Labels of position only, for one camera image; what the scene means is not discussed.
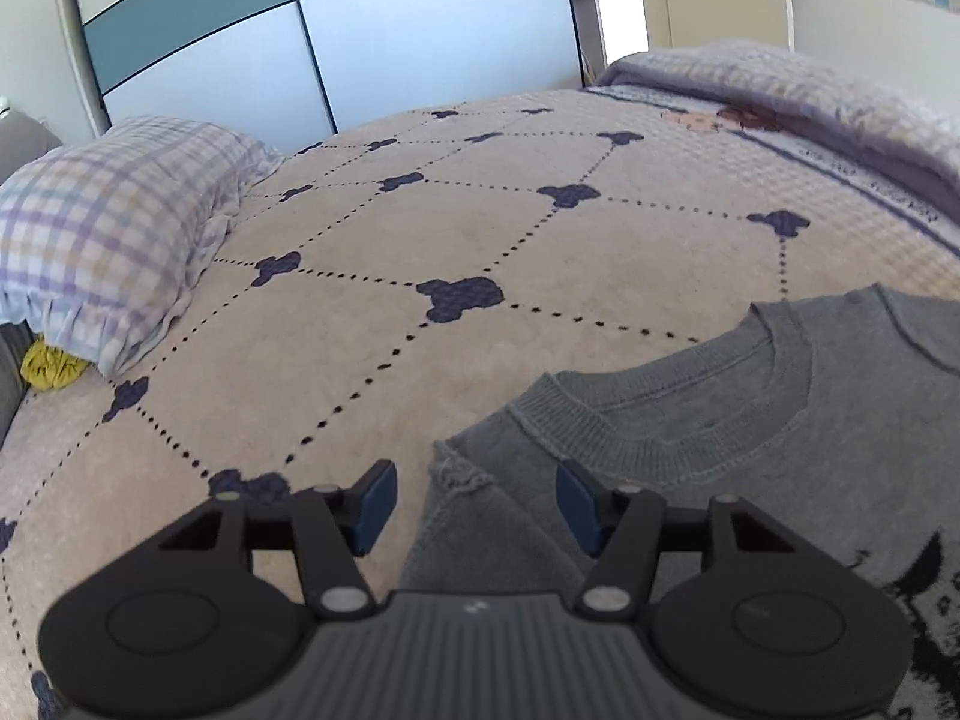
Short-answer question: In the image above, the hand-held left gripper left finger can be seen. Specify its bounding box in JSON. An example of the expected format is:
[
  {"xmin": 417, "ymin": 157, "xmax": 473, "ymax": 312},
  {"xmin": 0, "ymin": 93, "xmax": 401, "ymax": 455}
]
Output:
[{"xmin": 157, "ymin": 460, "xmax": 398, "ymax": 620}]

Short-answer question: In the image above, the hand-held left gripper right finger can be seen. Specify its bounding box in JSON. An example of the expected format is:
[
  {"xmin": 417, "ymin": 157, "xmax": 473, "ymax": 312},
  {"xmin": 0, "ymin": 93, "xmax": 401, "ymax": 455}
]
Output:
[{"xmin": 556, "ymin": 457, "xmax": 796, "ymax": 620}]

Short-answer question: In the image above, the grey knit sweater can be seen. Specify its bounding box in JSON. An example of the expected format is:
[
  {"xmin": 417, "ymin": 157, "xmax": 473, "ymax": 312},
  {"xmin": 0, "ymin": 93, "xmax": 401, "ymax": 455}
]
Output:
[{"xmin": 397, "ymin": 285, "xmax": 960, "ymax": 720}]

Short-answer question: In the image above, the yellow cloth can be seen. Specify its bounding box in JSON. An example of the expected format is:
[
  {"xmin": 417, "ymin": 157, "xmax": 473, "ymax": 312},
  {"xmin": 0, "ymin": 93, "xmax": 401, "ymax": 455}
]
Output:
[{"xmin": 19, "ymin": 337, "xmax": 91, "ymax": 392}]

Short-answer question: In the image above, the plaid pillow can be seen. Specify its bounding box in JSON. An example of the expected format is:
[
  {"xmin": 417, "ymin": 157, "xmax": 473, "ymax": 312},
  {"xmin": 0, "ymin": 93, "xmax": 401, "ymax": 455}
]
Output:
[{"xmin": 0, "ymin": 116, "xmax": 286, "ymax": 376}]

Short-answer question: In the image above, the purple folded quilt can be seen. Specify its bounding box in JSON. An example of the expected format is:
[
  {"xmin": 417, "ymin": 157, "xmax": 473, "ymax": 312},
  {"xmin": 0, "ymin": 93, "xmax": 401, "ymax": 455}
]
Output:
[{"xmin": 596, "ymin": 41, "xmax": 960, "ymax": 241}]

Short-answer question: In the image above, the blue and white wardrobe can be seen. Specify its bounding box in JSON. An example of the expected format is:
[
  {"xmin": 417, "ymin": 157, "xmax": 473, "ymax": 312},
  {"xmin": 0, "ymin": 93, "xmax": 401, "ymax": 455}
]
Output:
[{"xmin": 52, "ymin": 0, "xmax": 605, "ymax": 137}]

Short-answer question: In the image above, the grey padded headboard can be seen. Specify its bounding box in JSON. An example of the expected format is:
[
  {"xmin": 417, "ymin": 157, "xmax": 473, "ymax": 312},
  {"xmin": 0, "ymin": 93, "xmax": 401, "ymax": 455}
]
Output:
[{"xmin": 0, "ymin": 111, "xmax": 65, "ymax": 443}]

